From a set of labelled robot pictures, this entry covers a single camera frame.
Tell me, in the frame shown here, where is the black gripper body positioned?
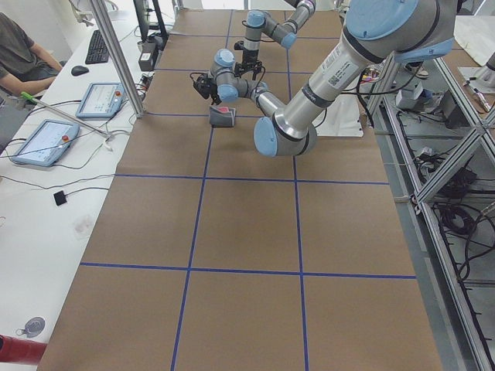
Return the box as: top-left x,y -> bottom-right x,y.
205,77 -> 221,104
234,49 -> 262,72

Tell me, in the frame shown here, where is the pink and grey towel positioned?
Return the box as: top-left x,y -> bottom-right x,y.
209,106 -> 236,128

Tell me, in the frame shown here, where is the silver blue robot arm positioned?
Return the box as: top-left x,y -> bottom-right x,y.
234,0 -> 316,80
193,1 -> 458,157

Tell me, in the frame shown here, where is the black box white label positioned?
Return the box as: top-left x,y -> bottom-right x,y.
138,43 -> 159,72

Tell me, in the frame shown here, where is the black monitor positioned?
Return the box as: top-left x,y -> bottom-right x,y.
133,0 -> 169,42

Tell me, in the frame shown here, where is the upper teach pendant tablet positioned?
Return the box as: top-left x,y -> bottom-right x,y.
76,83 -> 125,120

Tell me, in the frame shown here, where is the teach pendant tablet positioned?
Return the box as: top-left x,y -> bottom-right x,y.
76,83 -> 125,120
11,120 -> 80,167

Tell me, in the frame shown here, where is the black keyboard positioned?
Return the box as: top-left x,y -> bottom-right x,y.
85,29 -> 110,65

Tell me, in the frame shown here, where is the black computer mouse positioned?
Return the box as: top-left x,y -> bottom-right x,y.
71,65 -> 89,77

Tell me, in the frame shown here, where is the lower teach pendant tablet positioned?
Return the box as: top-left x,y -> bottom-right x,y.
11,120 -> 80,167

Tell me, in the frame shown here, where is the small black square pad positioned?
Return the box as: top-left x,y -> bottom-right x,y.
53,190 -> 67,206

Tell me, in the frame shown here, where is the seated person grey shirt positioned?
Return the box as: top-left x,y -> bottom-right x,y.
1,12 -> 63,96

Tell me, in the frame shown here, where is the round metal tape disc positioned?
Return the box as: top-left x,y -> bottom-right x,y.
15,316 -> 46,339

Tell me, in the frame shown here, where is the red cylinder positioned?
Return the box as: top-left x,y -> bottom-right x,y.
0,335 -> 47,366

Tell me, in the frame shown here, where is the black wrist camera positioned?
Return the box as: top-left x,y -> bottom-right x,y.
189,72 -> 211,100
234,40 -> 244,50

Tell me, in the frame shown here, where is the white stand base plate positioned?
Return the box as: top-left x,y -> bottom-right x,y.
312,104 -> 364,138

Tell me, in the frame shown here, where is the aluminium frame post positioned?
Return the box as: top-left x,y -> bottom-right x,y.
89,0 -> 144,118

